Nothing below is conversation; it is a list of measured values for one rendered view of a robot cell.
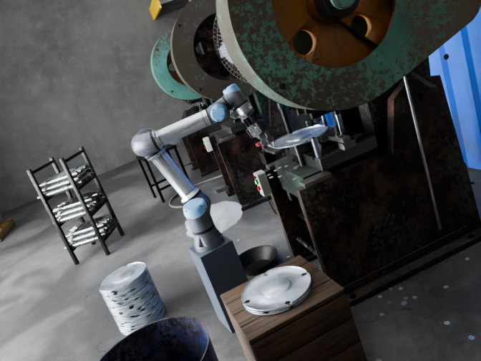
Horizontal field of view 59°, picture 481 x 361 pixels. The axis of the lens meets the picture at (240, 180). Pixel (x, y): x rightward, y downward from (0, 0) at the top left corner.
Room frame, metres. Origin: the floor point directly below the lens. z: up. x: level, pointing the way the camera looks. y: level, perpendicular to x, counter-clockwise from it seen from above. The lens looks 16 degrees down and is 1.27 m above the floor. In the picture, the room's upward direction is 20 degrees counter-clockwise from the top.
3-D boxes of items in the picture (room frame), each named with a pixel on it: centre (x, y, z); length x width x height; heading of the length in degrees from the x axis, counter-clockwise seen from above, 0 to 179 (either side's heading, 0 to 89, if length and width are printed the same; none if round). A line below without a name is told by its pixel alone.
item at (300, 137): (2.07, -0.35, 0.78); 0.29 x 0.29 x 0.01
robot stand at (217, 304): (1.98, 0.25, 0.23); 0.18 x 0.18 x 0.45; 21
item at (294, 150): (2.07, -0.30, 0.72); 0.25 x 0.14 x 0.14; 100
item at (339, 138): (1.93, -0.51, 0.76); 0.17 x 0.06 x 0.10; 10
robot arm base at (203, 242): (1.98, 0.25, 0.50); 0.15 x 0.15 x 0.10
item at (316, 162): (2.10, -0.47, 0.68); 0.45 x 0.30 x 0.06; 10
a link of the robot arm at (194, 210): (1.99, 0.25, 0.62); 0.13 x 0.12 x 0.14; 177
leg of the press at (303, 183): (1.86, -0.66, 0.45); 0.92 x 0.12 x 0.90; 100
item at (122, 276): (2.32, 0.84, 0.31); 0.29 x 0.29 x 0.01
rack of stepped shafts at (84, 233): (3.88, 1.49, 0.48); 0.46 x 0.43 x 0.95; 80
